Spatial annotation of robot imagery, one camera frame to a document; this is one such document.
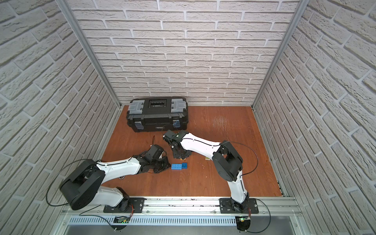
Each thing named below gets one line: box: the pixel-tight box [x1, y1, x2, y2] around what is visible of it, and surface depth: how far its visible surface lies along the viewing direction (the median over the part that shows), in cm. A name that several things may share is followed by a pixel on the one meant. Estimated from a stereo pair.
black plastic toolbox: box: [126, 96, 189, 133], surface depth 96 cm
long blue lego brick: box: [171, 163, 183, 171], surface depth 87 cm
